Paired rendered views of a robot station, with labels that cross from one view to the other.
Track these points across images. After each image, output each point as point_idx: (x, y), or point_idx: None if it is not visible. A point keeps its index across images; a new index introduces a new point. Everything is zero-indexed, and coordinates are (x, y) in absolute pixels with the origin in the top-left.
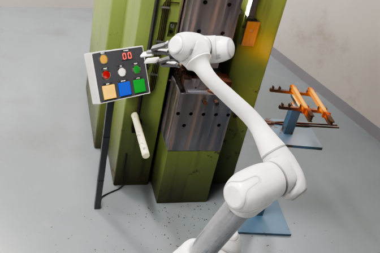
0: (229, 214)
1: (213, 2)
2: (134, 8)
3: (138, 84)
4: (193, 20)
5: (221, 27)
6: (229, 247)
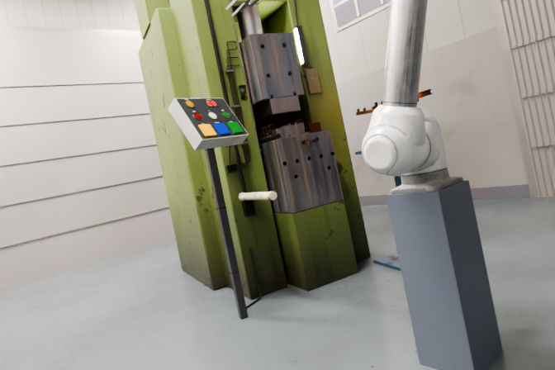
0: None
1: (269, 45)
2: (201, 92)
3: (233, 125)
4: (258, 65)
5: (286, 67)
6: (425, 114)
